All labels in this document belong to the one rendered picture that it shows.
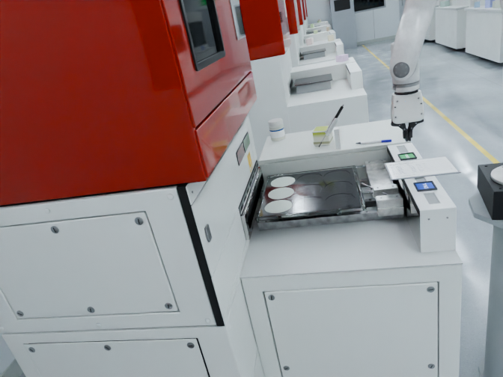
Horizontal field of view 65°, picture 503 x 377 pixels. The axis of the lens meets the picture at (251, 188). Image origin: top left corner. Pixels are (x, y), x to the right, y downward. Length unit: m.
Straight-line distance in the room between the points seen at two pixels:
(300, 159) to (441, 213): 0.69
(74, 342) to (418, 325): 1.01
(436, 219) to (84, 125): 0.92
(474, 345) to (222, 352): 1.32
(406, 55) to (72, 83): 0.92
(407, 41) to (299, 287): 0.79
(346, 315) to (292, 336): 0.19
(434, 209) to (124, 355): 0.96
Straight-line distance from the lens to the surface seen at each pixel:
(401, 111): 1.43
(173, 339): 1.16
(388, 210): 1.36
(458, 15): 9.88
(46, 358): 1.42
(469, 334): 2.20
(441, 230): 1.22
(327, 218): 1.39
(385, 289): 1.23
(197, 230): 0.91
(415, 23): 1.34
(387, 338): 1.35
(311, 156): 1.66
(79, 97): 0.90
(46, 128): 0.96
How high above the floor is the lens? 1.52
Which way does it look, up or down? 23 degrees down
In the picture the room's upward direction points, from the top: 12 degrees counter-clockwise
